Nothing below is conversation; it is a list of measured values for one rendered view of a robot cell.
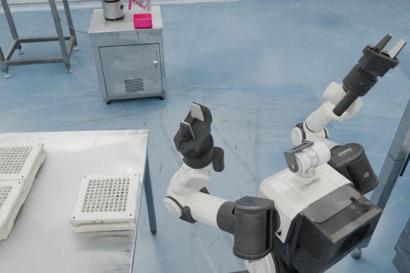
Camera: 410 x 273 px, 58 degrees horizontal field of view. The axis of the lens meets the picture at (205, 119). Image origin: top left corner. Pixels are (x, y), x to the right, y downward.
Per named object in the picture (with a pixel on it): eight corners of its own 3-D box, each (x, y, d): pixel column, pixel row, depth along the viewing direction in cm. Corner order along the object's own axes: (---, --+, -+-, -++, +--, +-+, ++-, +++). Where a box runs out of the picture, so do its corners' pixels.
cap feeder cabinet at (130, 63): (102, 107, 356) (87, 33, 311) (106, 77, 401) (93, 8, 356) (168, 102, 363) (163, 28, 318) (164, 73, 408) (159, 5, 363)
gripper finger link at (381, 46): (393, 38, 109) (379, 54, 113) (389, 32, 112) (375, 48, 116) (389, 36, 109) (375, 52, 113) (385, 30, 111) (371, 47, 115)
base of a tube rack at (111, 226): (72, 232, 144) (71, 228, 142) (85, 186, 163) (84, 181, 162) (136, 229, 145) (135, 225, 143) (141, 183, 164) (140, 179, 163)
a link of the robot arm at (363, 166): (354, 164, 135) (382, 177, 122) (335, 179, 134) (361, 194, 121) (342, 139, 131) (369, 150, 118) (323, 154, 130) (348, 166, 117)
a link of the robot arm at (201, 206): (197, 197, 133) (244, 211, 117) (173, 222, 126) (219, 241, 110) (184, 172, 128) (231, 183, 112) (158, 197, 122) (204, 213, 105)
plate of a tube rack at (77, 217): (69, 224, 141) (68, 220, 139) (83, 177, 160) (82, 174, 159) (135, 221, 142) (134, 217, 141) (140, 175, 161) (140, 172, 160)
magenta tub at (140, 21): (133, 28, 317) (132, 19, 312) (133, 23, 327) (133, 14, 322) (152, 27, 319) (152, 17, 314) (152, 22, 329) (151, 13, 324)
